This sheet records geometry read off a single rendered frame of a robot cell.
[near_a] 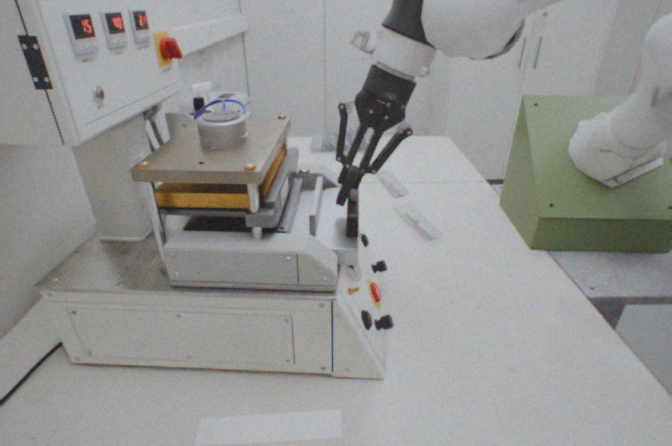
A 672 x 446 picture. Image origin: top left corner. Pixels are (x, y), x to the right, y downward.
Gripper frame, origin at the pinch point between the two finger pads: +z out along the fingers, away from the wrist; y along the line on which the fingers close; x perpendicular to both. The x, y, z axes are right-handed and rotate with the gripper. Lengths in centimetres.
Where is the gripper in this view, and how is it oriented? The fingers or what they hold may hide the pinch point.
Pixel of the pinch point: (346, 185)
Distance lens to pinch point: 67.6
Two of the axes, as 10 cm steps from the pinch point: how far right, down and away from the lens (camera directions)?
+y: 9.4, 3.4, 1.0
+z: -3.4, 8.3, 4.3
